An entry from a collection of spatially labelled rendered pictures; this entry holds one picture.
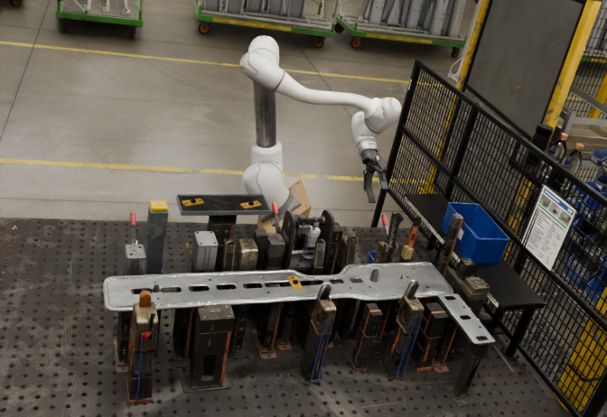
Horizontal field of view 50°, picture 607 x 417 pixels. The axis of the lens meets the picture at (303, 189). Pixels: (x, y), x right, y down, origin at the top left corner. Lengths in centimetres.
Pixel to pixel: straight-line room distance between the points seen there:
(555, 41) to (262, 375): 291
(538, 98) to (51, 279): 317
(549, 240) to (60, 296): 201
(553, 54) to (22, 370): 350
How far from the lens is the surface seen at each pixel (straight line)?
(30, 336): 271
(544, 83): 455
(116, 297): 239
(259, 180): 311
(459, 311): 268
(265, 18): 924
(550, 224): 284
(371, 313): 253
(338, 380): 265
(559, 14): 455
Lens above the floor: 249
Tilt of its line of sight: 27 degrees down
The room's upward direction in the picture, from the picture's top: 12 degrees clockwise
